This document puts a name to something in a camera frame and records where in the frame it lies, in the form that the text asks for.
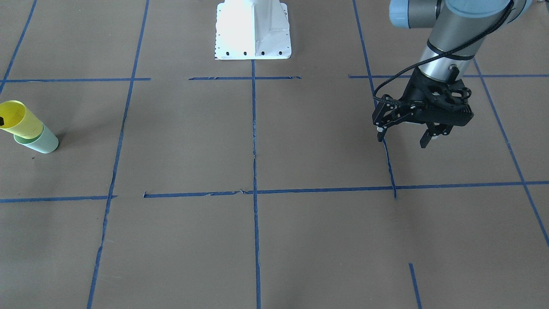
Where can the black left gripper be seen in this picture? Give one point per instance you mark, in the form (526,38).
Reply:
(415,89)

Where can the yellow cup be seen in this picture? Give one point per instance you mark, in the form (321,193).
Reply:
(19,120)

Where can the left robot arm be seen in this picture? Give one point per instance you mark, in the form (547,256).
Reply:
(458,29)

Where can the light green cup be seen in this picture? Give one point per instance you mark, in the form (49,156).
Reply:
(45,142)

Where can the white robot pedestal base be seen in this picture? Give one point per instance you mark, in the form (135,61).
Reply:
(252,29)

